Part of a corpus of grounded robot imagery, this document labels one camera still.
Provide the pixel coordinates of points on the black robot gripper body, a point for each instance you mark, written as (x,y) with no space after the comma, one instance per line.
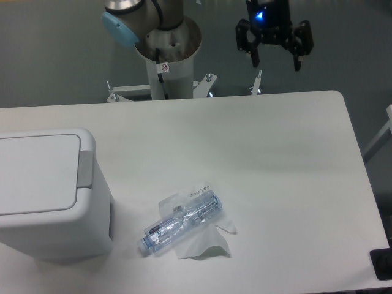
(270,21)

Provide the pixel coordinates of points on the clear plastic water bottle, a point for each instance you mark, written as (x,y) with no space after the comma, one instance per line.
(178,224)

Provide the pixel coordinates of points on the grey lid push button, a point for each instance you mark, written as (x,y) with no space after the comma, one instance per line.
(85,169)

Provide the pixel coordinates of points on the white frame at right edge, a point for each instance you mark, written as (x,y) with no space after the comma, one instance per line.
(379,140)

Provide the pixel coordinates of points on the white crumpled tissue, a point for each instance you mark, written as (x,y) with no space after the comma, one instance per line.
(206,242)

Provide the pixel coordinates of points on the white pedestal base frame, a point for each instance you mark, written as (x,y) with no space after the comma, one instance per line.
(201,89)

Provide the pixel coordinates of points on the white trash can lid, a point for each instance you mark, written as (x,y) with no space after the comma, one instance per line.
(39,173)

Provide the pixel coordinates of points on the white trash can body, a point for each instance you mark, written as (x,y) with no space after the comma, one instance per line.
(84,230)

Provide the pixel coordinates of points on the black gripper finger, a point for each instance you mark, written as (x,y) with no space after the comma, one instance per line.
(244,44)
(299,42)

